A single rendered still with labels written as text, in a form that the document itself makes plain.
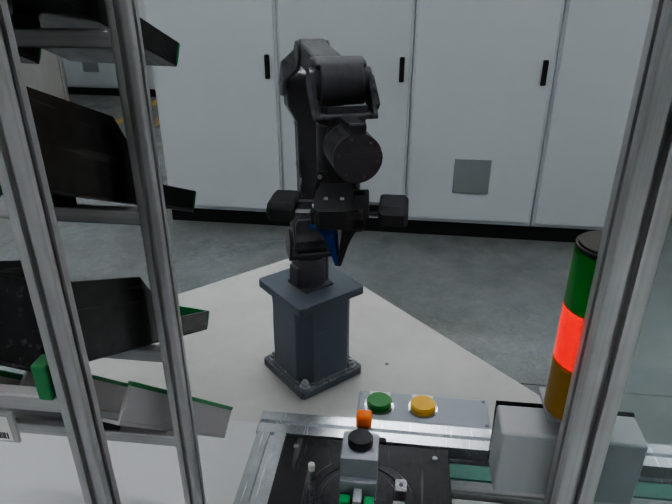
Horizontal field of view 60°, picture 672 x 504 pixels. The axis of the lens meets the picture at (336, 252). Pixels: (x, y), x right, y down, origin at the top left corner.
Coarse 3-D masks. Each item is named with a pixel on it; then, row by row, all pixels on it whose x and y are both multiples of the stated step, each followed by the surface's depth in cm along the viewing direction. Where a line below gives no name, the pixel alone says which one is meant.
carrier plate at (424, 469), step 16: (288, 448) 85; (304, 448) 85; (320, 448) 85; (336, 448) 85; (384, 448) 85; (400, 448) 85; (416, 448) 85; (288, 464) 82; (304, 464) 82; (320, 464) 82; (400, 464) 82; (416, 464) 82; (432, 464) 82; (448, 464) 82; (288, 480) 80; (304, 480) 80; (416, 480) 80; (432, 480) 80; (448, 480) 80; (272, 496) 78; (288, 496) 78; (304, 496) 78; (416, 496) 78; (432, 496) 78; (448, 496) 78
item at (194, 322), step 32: (0, 288) 48; (96, 288) 52; (128, 288) 57; (0, 320) 48; (32, 320) 47; (96, 320) 53; (128, 320) 58; (192, 320) 70; (0, 352) 48; (32, 352) 47; (96, 352) 53
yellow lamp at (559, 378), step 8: (552, 360) 49; (552, 368) 49; (560, 368) 47; (552, 376) 49; (560, 376) 47; (568, 376) 47; (552, 384) 49; (560, 384) 48; (568, 384) 47; (552, 392) 49; (560, 392) 48; (544, 400) 51; (552, 400) 49; (560, 400) 48; (552, 408) 49; (560, 408) 48; (560, 416) 49
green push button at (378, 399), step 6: (372, 396) 95; (378, 396) 95; (384, 396) 95; (372, 402) 94; (378, 402) 94; (384, 402) 94; (390, 402) 94; (372, 408) 93; (378, 408) 93; (384, 408) 93
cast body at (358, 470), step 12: (348, 432) 72; (360, 432) 71; (348, 444) 70; (360, 444) 69; (372, 444) 70; (348, 456) 69; (360, 456) 69; (372, 456) 69; (348, 468) 69; (360, 468) 69; (372, 468) 68; (348, 480) 69; (360, 480) 69; (372, 480) 69; (348, 492) 70; (360, 492) 69; (372, 492) 69
